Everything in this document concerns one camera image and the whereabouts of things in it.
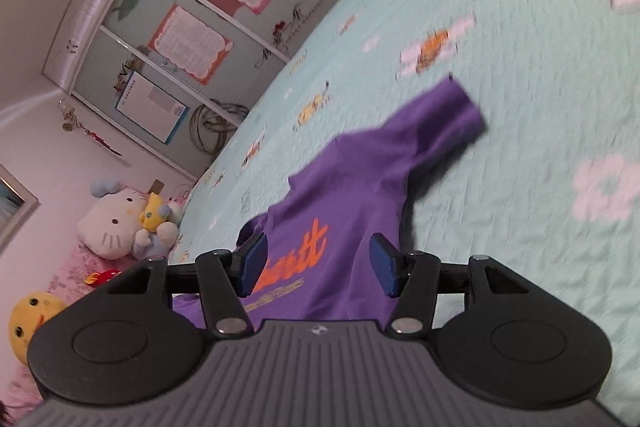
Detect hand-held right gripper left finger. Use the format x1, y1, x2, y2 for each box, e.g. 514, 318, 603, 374
106, 233, 269, 339

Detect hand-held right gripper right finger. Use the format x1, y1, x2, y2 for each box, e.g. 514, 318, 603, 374
370, 233, 532, 340

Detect purple t-shirt orange print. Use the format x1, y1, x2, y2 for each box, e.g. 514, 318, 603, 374
172, 74, 490, 330

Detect small yellow blue plush toy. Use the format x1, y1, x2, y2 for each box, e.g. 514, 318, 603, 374
131, 192, 181, 258

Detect teal quilted bee-print bedspread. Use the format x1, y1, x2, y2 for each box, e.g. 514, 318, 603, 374
170, 0, 640, 427

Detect hula hoops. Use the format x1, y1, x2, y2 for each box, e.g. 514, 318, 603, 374
189, 103, 250, 154

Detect white cat plush toy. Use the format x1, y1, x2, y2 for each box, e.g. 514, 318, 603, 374
76, 179, 151, 260

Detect red plush toy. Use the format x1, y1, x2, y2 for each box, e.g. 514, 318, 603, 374
82, 269, 123, 285

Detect large yellow plush toy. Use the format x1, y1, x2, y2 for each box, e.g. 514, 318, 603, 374
7, 289, 68, 365

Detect blue-bordered wall poster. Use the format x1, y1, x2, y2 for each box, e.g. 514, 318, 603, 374
114, 71, 190, 145

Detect artificial flower wall decoration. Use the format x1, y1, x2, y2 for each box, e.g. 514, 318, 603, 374
57, 99, 126, 158

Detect orange-bordered wall poster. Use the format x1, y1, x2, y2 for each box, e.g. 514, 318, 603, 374
148, 4, 234, 85

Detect framed wall picture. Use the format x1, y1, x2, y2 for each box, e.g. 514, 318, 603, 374
0, 164, 40, 253

